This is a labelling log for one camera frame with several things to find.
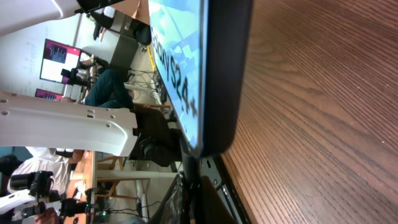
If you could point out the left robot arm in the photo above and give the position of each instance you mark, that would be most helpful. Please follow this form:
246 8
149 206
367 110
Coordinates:
31 121

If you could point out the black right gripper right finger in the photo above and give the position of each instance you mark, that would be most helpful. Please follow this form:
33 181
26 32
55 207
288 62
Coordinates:
212 208

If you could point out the seated person in background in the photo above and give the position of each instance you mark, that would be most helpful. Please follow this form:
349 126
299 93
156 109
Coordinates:
109 92

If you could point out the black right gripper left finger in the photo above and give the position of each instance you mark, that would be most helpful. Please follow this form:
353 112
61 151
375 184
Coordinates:
175 206

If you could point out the Samsung Galaxy smartphone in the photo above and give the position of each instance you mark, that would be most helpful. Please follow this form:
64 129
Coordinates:
200 51

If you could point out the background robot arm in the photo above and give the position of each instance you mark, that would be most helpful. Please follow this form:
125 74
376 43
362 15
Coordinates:
33 195

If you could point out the computer monitor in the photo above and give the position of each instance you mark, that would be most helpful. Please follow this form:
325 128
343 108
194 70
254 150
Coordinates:
39 93
58 57

